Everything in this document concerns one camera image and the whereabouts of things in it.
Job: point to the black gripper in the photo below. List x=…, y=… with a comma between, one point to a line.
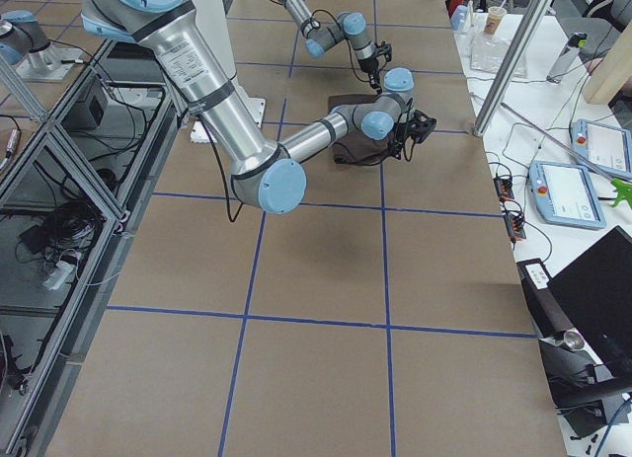
x=371, y=75
x=401, y=132

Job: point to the dark brown t-shirt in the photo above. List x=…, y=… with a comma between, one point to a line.
x=356, y=148

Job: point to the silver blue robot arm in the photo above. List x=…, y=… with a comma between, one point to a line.
x=322, y=31
x=263, y=173

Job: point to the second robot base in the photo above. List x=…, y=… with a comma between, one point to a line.
x=25, y=45

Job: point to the clear plastic tray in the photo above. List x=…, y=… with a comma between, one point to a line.
x=487, y=52

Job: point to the iced coffee cup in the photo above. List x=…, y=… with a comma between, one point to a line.
x=494, y=17

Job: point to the black orange electronics board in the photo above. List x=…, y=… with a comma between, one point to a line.
x=512, y=211

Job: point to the near blue teach pendant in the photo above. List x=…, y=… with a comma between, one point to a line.
x=565, y=196

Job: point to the blue teach pendant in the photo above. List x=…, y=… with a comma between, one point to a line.
x=604, y=145
x=565, y=196

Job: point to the far blue teach pendant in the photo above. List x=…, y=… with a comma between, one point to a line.
x=604, y=145

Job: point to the metal reacher grabber tool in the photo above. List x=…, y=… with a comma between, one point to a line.
x=622, y=188

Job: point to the black box with label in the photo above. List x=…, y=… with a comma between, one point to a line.
x=545, y=311

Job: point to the black laptop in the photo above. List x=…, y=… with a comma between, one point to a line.
x=594, y=291

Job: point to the black power box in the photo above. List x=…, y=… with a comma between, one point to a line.
x=89, y=109

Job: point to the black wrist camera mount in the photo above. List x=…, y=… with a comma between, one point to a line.
x=384, y=50
x=420, y=126

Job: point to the aluminium frame post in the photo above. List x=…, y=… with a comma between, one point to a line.
x=526, y=29

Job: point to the aluminium frame cage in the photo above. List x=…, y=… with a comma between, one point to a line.
x=71, y=202

